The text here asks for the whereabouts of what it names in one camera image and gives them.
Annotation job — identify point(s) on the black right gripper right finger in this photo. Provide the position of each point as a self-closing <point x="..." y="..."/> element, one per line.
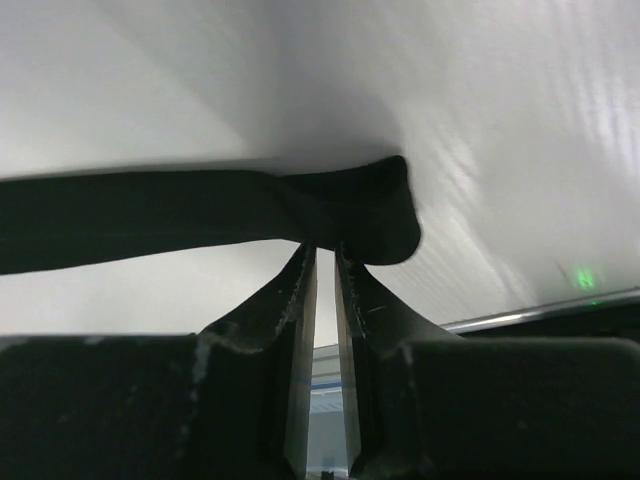
<point x="373" y="326"/>

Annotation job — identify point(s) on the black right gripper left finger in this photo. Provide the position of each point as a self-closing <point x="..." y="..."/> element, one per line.
<point x="254" y="370"/>

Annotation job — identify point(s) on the black tie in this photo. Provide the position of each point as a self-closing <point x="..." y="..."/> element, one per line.
<point x="62" y="222"/>

